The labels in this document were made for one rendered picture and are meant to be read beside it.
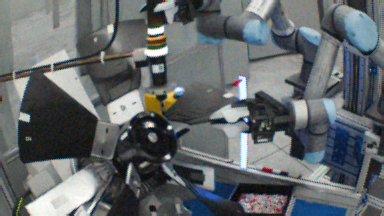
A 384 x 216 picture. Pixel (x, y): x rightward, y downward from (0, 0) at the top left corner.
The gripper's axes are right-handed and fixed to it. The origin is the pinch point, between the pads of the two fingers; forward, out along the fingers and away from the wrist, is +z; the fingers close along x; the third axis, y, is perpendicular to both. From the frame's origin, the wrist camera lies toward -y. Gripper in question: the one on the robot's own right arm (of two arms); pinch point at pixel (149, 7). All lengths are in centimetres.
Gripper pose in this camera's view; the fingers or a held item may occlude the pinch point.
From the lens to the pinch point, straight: 86.7
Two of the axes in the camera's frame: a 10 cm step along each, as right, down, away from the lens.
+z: -4.5, 4.1, -8.0
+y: 0.8, 9.1, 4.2
